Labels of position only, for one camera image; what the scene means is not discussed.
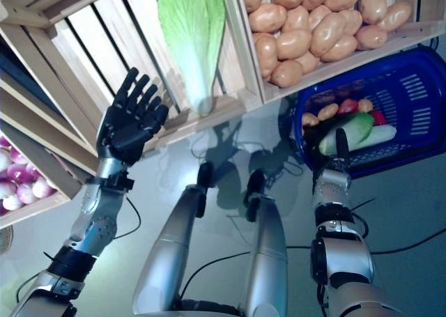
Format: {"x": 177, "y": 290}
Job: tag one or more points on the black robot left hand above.
{"x": 125, "y": 129}

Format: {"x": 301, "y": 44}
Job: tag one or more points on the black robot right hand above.
{"x": 339, "y": 162}

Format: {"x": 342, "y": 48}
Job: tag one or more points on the blue plastic shopping basket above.
{"x": 428, "y": 146}

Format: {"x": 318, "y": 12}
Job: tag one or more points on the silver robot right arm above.
{"x": 334, "y": 261}

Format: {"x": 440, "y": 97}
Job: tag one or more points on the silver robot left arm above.
{"x": 97, "y": 226}

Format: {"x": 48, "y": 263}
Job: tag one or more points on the woven wicker basket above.
{"x": 5, "y": 240}

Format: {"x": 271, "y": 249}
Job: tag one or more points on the red toy apple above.
{"x": 348, "y": 106}

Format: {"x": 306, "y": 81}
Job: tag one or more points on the red toy bell pepper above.
{"x": 378, "y": 117}

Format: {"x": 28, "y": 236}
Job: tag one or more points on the wooden display shelf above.
{"x": 42, "y": 129}

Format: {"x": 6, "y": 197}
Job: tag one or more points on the purple white toy onion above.
{"x": 26, "y": 193}
{"x": 34, "y": 169}
{"x": 12, "y": 202}
{"x": 8, "y": 188}
{"x": 44, "y": 186}
{"x": 20, "y": 173}

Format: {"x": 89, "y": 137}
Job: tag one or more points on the wooden slatted crate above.
{"x": 400, "y": 43}
{"x": 87, "y": 35}

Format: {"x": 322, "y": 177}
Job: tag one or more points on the wooden onion crate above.
{"x": 35, "y": 212}

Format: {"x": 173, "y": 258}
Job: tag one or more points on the black object at left edge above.
{"x": 265, "y": 261}

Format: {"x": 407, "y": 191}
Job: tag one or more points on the silver robot left leg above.
{"x": 167, "y": 254}

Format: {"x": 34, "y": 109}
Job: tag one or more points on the dark robot waist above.
{"x": 209, "y": 310}

